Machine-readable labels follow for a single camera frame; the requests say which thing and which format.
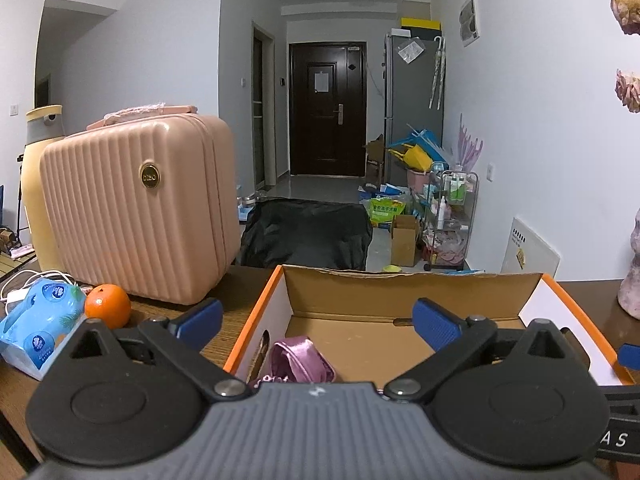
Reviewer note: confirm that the white board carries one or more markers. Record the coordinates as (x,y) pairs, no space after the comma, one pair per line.
(530,255)

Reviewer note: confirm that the orange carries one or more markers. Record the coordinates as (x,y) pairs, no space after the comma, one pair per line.
(107,305)

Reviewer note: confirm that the grey refrigerator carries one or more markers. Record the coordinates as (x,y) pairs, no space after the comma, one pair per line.
(410,105)

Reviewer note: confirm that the white paper notice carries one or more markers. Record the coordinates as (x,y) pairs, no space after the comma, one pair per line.
(321,82)

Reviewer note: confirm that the purple satin cloth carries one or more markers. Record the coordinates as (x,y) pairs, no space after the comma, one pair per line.
(300,360)

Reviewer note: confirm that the white wall outlet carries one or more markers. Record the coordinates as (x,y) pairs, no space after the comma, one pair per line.
(491,172)

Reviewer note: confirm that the pink textured vase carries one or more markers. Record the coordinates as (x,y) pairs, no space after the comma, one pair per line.
(632,280)

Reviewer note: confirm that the pink ribbed suitcase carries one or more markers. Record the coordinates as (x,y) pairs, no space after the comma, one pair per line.
(130,230)

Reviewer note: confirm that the white wall panel box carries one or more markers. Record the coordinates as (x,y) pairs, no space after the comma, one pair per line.
(469,20)

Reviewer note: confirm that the dark brown door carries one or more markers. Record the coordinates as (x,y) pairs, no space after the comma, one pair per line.
(325,125)

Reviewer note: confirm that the clear plastic bag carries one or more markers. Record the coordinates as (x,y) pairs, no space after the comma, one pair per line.
(411,50)

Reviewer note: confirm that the purple hanger rack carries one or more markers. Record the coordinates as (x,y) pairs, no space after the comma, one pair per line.
(467,152)

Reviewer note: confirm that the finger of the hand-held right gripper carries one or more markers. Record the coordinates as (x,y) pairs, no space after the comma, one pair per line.
(631,356)

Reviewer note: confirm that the yellow and grey container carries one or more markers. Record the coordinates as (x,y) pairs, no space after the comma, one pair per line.
(37,170)

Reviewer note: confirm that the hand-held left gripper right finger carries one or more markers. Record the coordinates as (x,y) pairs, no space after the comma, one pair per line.
(435,322)

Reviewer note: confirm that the open brown cardboard box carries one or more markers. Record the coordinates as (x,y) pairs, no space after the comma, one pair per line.
(374,152)

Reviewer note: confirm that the blue plastic rack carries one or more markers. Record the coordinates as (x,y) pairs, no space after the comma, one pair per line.
(425,137)

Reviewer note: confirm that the yellow and black box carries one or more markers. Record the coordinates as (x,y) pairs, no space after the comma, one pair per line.
(420,23)

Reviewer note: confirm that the pink bucket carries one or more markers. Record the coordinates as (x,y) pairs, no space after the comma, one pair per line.
(419,180)

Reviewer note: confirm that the green printed bag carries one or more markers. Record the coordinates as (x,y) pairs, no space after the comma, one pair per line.
(386,212)

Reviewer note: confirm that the small brown cardboard box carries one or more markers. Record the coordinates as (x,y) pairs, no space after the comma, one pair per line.
(404,240)

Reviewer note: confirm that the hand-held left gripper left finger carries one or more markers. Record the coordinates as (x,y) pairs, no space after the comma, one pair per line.
(200,317)

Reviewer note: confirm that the metal rolling cart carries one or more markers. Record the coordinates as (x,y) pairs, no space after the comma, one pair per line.
(452,220)

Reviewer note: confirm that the dried rose bouquet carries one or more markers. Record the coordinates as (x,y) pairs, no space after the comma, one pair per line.
(627,2)

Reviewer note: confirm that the black tripod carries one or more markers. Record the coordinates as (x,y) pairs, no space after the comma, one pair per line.
(21,195)

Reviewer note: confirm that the blue tissue pack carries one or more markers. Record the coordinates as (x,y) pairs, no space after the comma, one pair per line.
(35,325)

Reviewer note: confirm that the orange-edged cardboard box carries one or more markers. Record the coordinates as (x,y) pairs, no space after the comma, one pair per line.
(360,300)

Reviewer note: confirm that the white folded umbrella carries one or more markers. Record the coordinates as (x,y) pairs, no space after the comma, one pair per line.
(436,80)

